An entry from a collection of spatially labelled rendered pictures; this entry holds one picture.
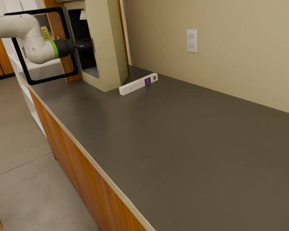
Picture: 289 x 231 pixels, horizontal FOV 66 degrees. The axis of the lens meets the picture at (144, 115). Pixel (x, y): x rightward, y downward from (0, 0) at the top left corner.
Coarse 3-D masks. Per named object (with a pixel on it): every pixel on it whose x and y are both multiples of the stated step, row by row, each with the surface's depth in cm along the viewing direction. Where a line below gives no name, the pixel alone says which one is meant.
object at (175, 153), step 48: (48, 96) 129; (96, 96) 121; (144, 96) 114; (192, 96) 108; (96, 144) 81; (144, 144) 78; (192, 144) 75; (240, 144) 72; (288, 144) 70; (144, 192) 59; (192, 192) 57; (240, 192) 56; (288, 192) 54
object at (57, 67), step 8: (40, 16) 123; (48, 16) 125; (56, 16) 127; (40, 24) 125; (48, 24) 126; (56, 24) 128; (48, 32) 128; (56, 32) 130; (48, 40) 129; (24, 56) 127; (32, 64) 130; (40, 64) 132; (48, 64) 134; (56, 64) 136; (64, 64) 138; (72, 64) 141; (32, 72) 132; (40, 72) 134; (48, 72) 136; (56, 72) 138; (64, 72) 140
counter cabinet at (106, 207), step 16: (32, 96) 189; (48, 112) 143; (48, 128) 177; (64, 144) 136; (64, 160) 167; (80, 160) 110; (80, 176) 130; (96, 176) 93; (80, 192) 157; (96, 192) 106; (112, 192) 80; (96, 208) 123; (112, 208) 90; (112, 224) 102; (128, 224) 78
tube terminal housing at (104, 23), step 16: (80, 0) 108; (96, 0) 106; (112, 0) 118; (96, 16) 109; (112, 16) 118; (96, 32) 111; (112, 32) 117; (96, 48) 114; (112, 48) 119; (80, 64) 142; (96, 64) 120; (112, 64) 123; (96, 80) 128; (112, 80) 126
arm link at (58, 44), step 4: (56, 40) 113; (60, 40) 114; (64, 40) 115; (56, 44) 112; (60, 44) 113; (64, 44) 114; (60, 48) 113; (64, 48) 114; (60, 52) 114; (64, 52) 115; (68, 52) 118; (60, 56) 116; (64, 56) 118
